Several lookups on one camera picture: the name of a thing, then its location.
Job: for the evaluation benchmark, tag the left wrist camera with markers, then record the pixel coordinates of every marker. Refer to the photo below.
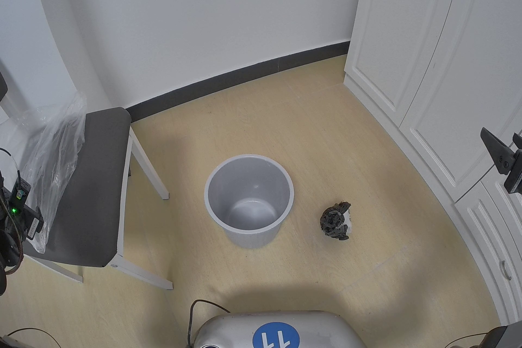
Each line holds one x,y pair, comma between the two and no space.
20,193

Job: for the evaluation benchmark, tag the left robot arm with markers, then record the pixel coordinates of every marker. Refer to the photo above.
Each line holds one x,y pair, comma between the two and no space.
6,240

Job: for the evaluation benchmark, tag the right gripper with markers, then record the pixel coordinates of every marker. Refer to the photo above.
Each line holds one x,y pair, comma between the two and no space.
514,175

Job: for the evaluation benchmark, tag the clear plastic bag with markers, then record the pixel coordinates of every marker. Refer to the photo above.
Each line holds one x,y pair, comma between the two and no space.
53,158

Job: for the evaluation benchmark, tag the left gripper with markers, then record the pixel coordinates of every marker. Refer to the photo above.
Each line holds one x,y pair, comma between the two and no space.
32,225

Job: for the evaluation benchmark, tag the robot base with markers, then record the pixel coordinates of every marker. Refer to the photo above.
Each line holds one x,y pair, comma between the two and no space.
277,330

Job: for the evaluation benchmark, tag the white trash bin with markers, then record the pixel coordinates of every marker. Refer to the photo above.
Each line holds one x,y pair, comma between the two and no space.
248,191

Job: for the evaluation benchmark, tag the white wardrobe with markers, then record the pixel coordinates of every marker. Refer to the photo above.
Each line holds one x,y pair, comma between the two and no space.
428,52

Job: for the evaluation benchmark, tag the white plastic wrapper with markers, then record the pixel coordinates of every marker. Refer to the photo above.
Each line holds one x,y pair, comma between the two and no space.
348,226

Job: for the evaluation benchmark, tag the black plastic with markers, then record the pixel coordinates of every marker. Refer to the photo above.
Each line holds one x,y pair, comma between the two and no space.
332,222

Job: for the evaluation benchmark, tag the grey seat white chair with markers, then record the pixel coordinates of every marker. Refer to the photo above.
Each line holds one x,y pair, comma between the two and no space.
89,175

